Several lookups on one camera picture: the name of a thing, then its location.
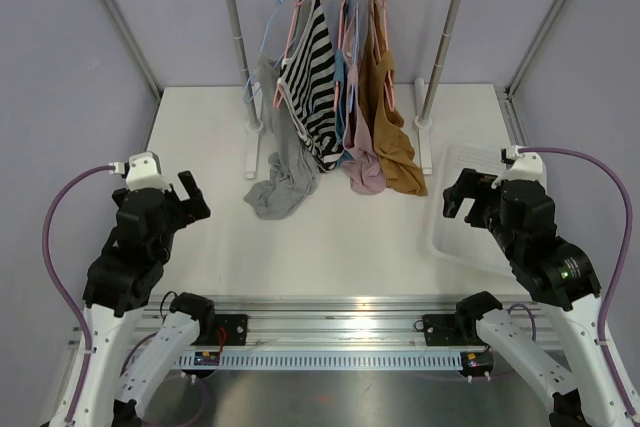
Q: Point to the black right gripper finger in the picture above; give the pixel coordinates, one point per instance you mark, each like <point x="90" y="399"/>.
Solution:
<point x="467" y="184"/>
<point x="453" y="198"/>

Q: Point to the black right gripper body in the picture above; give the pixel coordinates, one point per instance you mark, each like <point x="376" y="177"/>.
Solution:
<point x="485" y="207"/>

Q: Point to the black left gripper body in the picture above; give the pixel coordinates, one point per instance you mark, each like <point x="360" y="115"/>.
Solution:
<point x="174" y="206"/>

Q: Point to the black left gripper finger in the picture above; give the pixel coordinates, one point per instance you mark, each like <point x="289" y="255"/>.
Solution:
<point x="194" y="209"/>
<point x="189" y="184"/>

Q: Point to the pink mauve tank top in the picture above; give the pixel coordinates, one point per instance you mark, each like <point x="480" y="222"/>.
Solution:
<point x="364" y="171"/>

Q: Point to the grey tank top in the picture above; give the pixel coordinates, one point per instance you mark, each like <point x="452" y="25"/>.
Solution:
<point x="293" y="171"/>

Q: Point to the pink hanger of striped top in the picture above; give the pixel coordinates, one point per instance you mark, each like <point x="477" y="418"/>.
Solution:
<point x="290" y="38"/>

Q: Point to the blue hanger of pink top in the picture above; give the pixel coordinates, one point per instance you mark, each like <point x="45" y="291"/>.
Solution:
<point x="354" y="58"/>

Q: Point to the black white striped tank top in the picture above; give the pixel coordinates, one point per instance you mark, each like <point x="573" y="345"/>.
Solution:
<point x="307" y="88"/>

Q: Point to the teal blue tank top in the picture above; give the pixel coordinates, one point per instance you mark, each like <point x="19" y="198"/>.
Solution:
<point x="342" y="116"/>

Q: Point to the light blue wire hanger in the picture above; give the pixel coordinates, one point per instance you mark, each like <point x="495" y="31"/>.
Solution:
<point x="248" y="93"/>

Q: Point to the pink hanger of teal top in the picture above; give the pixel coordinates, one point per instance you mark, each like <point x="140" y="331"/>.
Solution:
<point x="339" y="56"/>

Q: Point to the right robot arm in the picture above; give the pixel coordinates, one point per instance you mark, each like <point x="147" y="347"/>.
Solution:
<point x="592" y="390"/>

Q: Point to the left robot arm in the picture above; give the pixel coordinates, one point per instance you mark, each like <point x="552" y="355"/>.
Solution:
<point x="102" y="390"/>

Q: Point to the mustard brown tank top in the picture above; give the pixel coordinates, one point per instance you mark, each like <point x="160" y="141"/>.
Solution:
<point x="390" y="143"/>

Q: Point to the pink hanger of brown top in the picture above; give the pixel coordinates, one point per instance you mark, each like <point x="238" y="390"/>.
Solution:
<point x="388" y="83"/>

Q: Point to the white plastic basket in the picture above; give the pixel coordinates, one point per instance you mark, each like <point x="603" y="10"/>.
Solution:
<point x="452" y="239"/>

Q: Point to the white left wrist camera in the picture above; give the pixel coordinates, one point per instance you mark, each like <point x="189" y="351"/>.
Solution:
<point x="141" y="171"/>

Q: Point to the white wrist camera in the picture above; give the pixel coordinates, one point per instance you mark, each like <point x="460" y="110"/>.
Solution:
<point x="141" y="171"/>
<point x="521" y="165"/>

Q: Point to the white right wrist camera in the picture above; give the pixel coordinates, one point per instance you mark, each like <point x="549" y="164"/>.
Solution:
<point x="521" y="165"/>

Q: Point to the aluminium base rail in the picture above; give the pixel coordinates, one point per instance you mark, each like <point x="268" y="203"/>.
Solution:
<point x="326" y="333"/>

